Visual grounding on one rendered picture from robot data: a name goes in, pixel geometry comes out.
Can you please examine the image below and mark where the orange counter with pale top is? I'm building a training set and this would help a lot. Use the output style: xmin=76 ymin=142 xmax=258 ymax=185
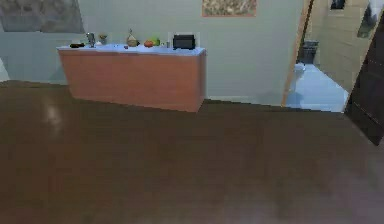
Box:
xmin=56 ymin=43 xmax=207 ymax=113

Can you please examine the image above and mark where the grey metal garbage can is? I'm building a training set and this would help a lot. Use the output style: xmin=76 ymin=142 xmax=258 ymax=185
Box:
xmin=301 ymin=40 xmax=320 ymax=65

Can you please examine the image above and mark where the black toaster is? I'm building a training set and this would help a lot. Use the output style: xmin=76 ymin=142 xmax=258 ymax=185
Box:
xmin=172 ymin=34 xmax=196 ymax=51

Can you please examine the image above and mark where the tan round bottle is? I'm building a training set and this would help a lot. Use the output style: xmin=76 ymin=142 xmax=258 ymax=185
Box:
xmin=126 ymin=28 xmax=140 ymax=48

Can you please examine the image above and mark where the grey metal kettle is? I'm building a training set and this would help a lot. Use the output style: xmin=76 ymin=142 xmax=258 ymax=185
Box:
xmin=86 ymin=32 xmax=97 ymax=49

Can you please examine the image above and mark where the dark brown room door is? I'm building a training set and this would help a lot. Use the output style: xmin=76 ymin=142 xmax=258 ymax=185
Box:
xmin=344 ymin=11 xmax=384 ymax=147

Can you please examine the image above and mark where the dark green house plant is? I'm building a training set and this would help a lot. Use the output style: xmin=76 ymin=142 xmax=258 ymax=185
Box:
xmin=357 ymin=3 xmax=379 ymax=39

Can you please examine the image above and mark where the brown framed wall picture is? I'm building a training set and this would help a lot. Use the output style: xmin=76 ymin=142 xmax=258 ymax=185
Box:
xmin=201 ymin=0 xmax=258 ymax=18

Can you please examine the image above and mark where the grey framed wall picture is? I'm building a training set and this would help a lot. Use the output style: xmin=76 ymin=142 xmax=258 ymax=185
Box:
xmin=0 ymin=0 xmax=86 ymax=34

